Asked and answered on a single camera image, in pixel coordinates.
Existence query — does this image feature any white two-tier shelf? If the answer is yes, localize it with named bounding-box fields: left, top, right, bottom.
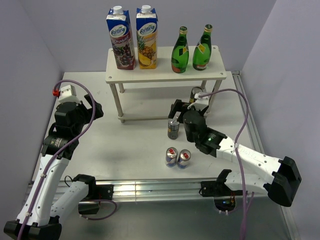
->
left=105, top=45, right=227, bottom=123

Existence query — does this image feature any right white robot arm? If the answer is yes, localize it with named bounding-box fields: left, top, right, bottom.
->
left=168, top=99, right=302, bottom=207

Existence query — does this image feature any aluminium rail right side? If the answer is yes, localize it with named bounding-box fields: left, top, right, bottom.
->
left=231, top=70, right=301, bottom=240

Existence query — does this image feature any green glass bottle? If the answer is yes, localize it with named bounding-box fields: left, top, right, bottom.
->
left=192, top=24, right=213, bottom=71
left=171, top=26, right=189, bottom=74

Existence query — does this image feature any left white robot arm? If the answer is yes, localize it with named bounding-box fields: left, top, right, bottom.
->
left=3, top=91, right=104, bottom=240

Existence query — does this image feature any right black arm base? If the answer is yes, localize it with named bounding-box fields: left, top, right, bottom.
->
left=198, top=169, right=243, bottom=215

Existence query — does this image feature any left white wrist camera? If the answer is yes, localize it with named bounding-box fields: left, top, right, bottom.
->
left=52, top=85, right=81, bottom=104

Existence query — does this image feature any aluminium rail front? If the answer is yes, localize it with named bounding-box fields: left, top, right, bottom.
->
left=27, top=178, right=286, bottom=203

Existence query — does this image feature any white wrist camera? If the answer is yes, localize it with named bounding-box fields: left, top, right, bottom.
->
left=191, top=92, right=210, bottom=111
left=52, top=85, right=81, bottom=104

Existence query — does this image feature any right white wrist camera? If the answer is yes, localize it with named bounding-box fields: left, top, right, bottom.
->
left=191, top=92, right=210, bottom=111

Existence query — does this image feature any pineapple juice carton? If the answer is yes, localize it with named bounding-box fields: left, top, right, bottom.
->
left=136, top=5, right=158, bottom=69

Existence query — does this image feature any dark can top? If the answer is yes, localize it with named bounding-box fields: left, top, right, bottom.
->
left=167, top=112, right=180, bottom=140

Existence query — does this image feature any dark can yellow label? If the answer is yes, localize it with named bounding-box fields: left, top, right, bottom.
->
left=189, top=86, right=204, bottom=104

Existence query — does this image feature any grape juice carton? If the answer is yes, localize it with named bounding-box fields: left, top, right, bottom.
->
left=106, top=5, right=136, bottom=70

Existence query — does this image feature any aluminium rail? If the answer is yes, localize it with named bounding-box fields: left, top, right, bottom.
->
left=27, top=178, right=286, bottom=203
left=231, top=70, right=301, bottom=240

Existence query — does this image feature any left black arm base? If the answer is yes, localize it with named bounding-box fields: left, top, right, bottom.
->
left=78, top=184, right=114, bottom=215

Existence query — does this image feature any silver blue energy can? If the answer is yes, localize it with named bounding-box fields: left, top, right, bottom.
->
left=165, top=147, right=178, bottom=167

